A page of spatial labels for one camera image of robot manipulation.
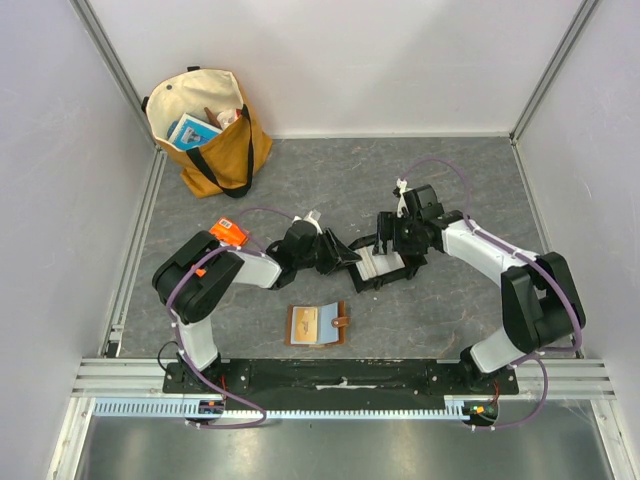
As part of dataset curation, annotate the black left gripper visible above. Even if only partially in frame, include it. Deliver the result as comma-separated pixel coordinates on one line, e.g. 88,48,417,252
295,227,359,276

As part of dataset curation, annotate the black card box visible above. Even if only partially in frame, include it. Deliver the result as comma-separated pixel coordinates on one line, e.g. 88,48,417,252
347,234,427,293

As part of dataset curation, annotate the tan leather card holder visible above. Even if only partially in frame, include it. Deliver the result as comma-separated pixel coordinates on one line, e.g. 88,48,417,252
284,301,350,347

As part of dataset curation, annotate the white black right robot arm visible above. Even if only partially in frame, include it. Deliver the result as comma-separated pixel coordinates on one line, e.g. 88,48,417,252
372,179,586,394

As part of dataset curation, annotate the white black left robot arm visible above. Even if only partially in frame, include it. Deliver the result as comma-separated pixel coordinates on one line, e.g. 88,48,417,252
152,219,362,393

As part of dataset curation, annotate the stack of white cards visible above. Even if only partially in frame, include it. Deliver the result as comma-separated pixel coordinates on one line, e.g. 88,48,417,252
355,245,405,281

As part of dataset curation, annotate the orange product box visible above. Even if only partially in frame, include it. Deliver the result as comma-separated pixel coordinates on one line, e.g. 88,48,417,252
209,217,249,247

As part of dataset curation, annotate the mustard yellow tote bag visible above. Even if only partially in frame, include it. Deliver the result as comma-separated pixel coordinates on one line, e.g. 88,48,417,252
141,67,272,198

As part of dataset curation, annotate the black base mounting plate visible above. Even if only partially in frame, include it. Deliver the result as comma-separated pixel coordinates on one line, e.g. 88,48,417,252
162,357,521,401

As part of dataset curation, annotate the white item in bag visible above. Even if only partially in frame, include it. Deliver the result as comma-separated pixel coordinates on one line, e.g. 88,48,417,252
217,109,242,130

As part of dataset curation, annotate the brown item in bag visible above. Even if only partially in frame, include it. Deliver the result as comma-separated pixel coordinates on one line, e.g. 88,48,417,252
204,107,221,129

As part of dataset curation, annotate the blue book in bag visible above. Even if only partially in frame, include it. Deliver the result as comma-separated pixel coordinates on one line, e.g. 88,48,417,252
168,113,222,151

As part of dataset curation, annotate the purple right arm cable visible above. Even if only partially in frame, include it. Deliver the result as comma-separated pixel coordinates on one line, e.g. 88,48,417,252
399,158,584,432

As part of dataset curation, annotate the white slotted cable duct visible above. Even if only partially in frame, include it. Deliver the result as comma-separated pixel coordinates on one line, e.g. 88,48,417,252
93,394,496,420

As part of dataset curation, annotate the aluminium frame rail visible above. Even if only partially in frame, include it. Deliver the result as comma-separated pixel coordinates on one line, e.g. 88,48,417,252
71,0,166,358

